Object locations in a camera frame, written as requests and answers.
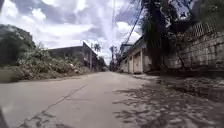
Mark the palm tree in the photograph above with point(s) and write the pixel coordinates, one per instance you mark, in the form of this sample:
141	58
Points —
97	47

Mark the dirt verge with debris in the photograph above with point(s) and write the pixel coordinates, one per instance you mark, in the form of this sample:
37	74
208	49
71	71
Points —
186	85

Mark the dark ivy-covered tree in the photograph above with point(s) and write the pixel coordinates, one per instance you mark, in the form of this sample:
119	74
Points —
155	36

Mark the distant trees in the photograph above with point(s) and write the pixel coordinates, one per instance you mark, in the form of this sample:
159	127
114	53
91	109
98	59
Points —
112	55

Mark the heap of rubble and brush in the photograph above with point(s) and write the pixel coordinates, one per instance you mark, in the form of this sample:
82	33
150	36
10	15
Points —
43	65

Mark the distant building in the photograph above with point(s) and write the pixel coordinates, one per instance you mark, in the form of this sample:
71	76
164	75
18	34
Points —
125	48

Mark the utility pole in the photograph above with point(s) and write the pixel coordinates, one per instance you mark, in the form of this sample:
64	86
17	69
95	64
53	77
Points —
90	58

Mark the grey building with sloped roof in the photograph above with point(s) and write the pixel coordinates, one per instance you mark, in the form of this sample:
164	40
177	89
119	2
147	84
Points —
71	53

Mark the grey block wall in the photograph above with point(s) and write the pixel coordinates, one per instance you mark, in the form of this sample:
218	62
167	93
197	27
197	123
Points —
203	50

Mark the grey concrete road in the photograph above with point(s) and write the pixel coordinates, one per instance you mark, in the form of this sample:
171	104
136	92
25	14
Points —
83	100

